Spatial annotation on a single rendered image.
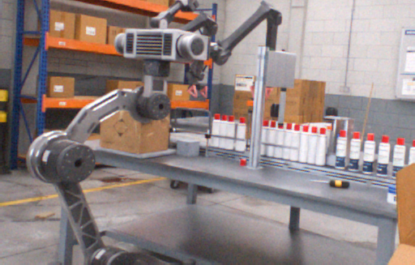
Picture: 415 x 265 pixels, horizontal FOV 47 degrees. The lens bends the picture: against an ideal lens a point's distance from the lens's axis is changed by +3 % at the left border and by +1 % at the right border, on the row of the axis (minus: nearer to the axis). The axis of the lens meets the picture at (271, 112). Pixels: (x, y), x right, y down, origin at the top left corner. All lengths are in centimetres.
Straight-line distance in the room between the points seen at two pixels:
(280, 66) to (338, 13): 519
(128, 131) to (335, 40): 532
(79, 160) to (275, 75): 104
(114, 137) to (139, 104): 36
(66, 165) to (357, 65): 572
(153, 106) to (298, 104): 386
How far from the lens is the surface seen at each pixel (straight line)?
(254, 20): 246
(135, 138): 266
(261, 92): 248
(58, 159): 217
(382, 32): 724
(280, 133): 258
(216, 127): 282
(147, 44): 248
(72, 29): 618
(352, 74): 736
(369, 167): 240
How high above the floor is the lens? 130
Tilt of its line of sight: 4 degrees down
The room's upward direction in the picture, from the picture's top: 5 degrees clockwise
